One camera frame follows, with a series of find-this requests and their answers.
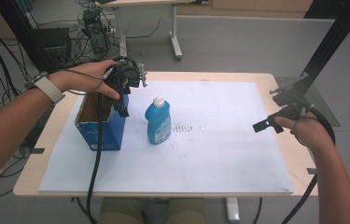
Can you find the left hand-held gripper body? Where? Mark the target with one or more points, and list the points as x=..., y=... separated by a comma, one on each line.
x=127, y=76

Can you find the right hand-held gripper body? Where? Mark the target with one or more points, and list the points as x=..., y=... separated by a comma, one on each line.
x=291, y=105

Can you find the blue cardboard box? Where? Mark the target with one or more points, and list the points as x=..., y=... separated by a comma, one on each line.
x=112, y=130

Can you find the blue detergent bottle white cap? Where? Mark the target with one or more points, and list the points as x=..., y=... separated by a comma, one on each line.
x=158, y=123

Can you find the person's right hand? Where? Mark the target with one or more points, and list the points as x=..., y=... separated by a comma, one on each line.
x=311, y=132

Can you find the person's left hand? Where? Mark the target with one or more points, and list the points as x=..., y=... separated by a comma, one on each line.
x=82, y=79

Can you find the black tape strip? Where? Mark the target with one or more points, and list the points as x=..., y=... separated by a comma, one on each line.
x=37, y=151
x=311, y=171

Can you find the background desk white legs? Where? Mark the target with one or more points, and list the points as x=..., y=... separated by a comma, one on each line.
x=174, y=34

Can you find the black equipment box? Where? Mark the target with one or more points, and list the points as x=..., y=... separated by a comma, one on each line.
x=53, y=43

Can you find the white table leg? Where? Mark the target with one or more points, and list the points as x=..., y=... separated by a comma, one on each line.
x=232, y=210

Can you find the person's left leg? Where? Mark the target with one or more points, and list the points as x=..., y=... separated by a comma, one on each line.
x=119, y=211

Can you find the person's leg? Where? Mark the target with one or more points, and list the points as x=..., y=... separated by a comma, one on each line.
x=119, y=211
x=186, y=211

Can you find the person's right leg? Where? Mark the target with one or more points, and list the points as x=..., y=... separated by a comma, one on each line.
x=186, y=211

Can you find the grey post base plate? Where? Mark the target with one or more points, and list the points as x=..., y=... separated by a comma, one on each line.
x=322, y=105

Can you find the black metal frame post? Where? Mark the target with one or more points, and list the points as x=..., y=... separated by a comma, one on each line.
x=23, y=34
x=328, y=43

